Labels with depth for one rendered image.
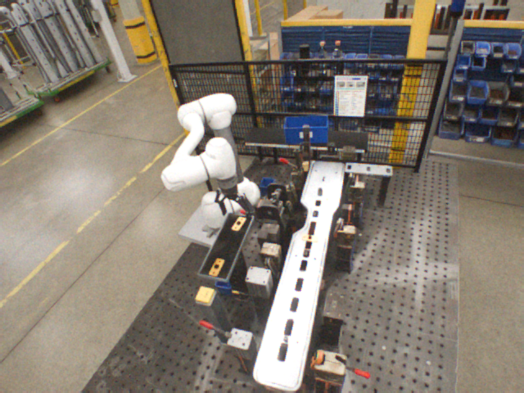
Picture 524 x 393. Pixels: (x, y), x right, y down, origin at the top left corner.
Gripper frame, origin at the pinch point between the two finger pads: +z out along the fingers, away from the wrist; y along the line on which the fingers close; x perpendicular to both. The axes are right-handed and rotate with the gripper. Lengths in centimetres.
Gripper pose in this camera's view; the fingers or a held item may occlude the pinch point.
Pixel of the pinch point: (237, 215)
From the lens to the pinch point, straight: 140.8
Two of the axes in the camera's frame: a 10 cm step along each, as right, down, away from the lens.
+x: 4.4, -6.5, 6.2
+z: 1.3, 7.3, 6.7
